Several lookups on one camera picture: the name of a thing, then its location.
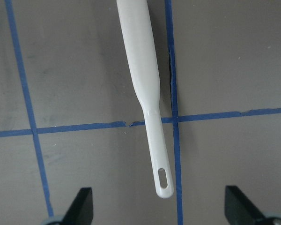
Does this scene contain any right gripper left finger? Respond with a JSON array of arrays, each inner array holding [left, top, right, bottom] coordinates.
[[61, 187, 94, 225]]

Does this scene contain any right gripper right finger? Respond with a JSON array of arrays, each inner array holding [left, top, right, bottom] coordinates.
[[224, 186, 272, 225]]

